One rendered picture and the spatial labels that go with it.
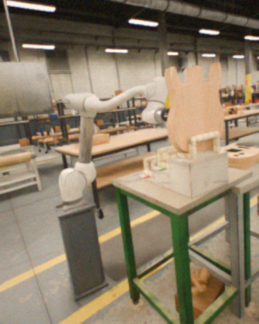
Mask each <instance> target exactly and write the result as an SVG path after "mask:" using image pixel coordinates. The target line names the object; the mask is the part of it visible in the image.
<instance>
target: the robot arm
mask: <svg viewBox="0 0 259 324"><path fill-rule="evenodd" d="M168 92H169V91H168V89H167V88H166V86H165V78H164V77H163V76H157V77H155V78H154V79H153V82H151V83H149V84H147V85H146V86H136V87H133V88H131V89H129V90H127V91H125V92H123V93H121V94H120V95H118V96H116V97H113V98H112V99H109V100H108V101H105V102H101V101H100V100H99V98H98V97H97V96H96V95H95V94H92V93H89V92H83V93H76V94H67V95H65V96H64V98H63V103H64V105H65V106H66V107H67V108H68V109H72V110H75V111H79V114H80V116H81V120H80V148H79V161H78V162H77V163H76V166H75V168H74V169H73V168H69V169H64V170H63V171H62V172H61V173H60V175H59V189H60V193H61V197H62V202H60V203H59V204H57V205H56V209H58V208H63V211H64V212H66V211H68V210H72V209H75V208H78V207H82V206H86V205H87V204H88V203H87V202H86V201H85V200H84V198H83V195H82V191H83V189H84V188H85V187H87V186H88V185H89V184H91V183H93V181H94V180H95V177H96V169H95V167H94V163H93V162H92V140H93V129H94V118H95V116H96V114H97V111H108V110H111V109H113V108H115V107H118V106H120V105H121V104H123V103H124V102H126V101H128V99H130V98H132V97H134V96H136V95H144V96H145V97H146V98H147V99H149V103H148V106H147V108H146V109H145V110H144V111H143V112H142V114H141V117H142V120H143V121H146V122H148V123H151V124H158V123H162V122H167V116H168V113H169V111H170V108H166V107H164V106H165V101H166V98H167V95H168Z"/></svg>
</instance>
